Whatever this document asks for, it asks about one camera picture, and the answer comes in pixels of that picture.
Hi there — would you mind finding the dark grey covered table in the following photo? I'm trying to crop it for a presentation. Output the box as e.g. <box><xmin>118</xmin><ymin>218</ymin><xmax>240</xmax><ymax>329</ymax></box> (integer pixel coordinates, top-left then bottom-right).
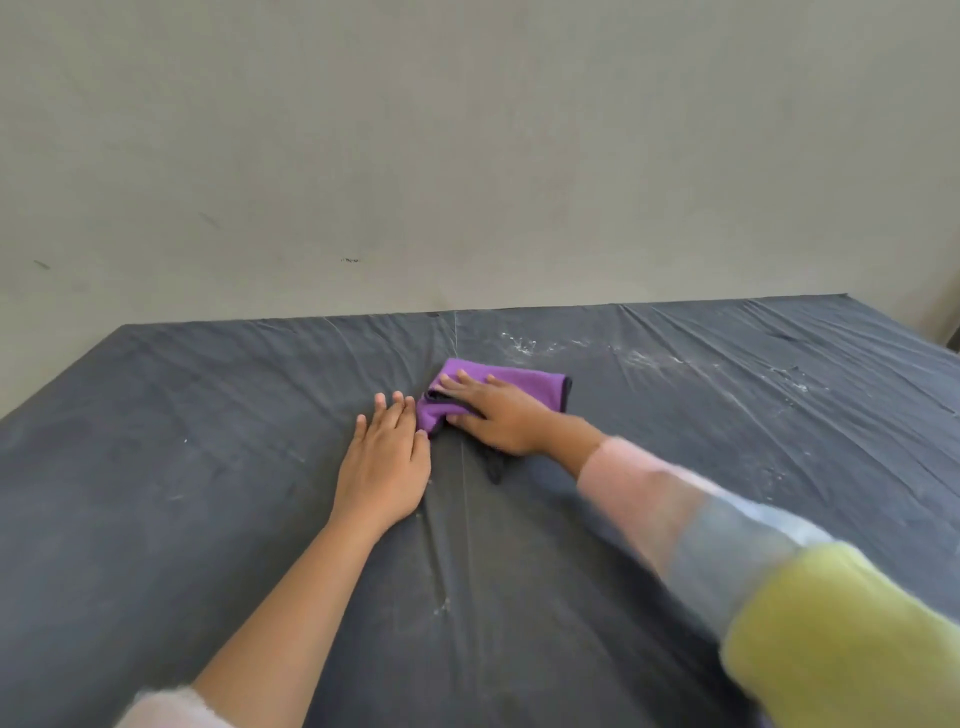
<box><xmin>0</xmin><ymin>293</ymin><xmax>960</xmax><ymax>728</ymax></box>

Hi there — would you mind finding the person's right forearm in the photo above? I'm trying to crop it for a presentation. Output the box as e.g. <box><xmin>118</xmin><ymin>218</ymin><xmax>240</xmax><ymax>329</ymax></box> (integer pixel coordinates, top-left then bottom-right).
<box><xmin>569</xmin><ymin>427</ymin><xmax>960</xmax><ymax>728</ymax></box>

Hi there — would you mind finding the person's left hand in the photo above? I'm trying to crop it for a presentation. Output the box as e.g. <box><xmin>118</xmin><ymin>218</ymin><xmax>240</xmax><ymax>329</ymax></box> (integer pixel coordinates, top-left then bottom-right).
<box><xmin>329</xmin><ymin>391</ymin><xmax>433</xmax><ymax>538</ymax></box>

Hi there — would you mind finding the person's left forearm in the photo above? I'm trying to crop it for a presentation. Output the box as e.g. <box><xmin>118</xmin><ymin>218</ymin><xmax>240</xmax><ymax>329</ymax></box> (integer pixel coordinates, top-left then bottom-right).
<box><xmin>116</xmin><ymin>513</ymin><xmax>391</xmax><ymax>728</ymax></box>

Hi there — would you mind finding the person's right hand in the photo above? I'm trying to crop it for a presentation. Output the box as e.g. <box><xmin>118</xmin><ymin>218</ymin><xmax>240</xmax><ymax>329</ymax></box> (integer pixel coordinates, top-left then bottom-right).
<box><xmin>437</xmin><ymin>371</ymin><xmax>605</xmax><ymax>459</ymax></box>

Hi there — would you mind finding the purple cloth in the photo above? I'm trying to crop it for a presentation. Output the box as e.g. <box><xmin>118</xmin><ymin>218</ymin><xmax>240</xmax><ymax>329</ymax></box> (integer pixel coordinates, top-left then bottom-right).
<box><xmin>414</xmin><ymin>357</ymin><xmax>574</xmax><ymax>485</ymax></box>

